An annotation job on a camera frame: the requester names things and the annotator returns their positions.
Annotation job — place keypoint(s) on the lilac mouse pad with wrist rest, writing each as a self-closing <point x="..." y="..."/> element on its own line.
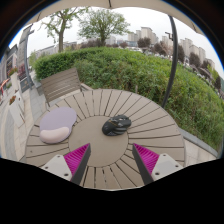
<point x="56" y="123"/>

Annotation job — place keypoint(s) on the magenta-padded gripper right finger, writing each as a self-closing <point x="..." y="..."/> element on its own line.
<point x="163" y="166"/>

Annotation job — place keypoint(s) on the white planter box with flowers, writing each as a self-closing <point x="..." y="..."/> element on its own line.
<point x="16" y="111"/>

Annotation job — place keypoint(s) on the dark curved umbrella pole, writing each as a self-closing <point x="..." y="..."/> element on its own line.
<point x="173" y="56"/>

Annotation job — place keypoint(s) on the tall grey sign pillar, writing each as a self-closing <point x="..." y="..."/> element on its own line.
<point x="24" y="56"/>

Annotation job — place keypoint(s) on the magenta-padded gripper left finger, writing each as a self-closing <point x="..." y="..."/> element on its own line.
<point x="60" y="166"/>

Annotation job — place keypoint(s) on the brown slatted outdoor chair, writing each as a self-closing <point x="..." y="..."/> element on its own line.
<point x="60" y="84"/>

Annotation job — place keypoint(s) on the round-crowned green tree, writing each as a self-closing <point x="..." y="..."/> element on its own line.
<point x="102" y="23"/>

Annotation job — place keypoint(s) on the black computer mouse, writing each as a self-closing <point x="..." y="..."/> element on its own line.
<point x="116" y="126"/>

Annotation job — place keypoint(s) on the distant apartment buildings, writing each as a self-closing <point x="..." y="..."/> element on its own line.
<point x="186" y="46"/>

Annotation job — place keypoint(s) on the thin-trunked leaning tree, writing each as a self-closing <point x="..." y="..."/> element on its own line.
<point x="61" y="36"/>

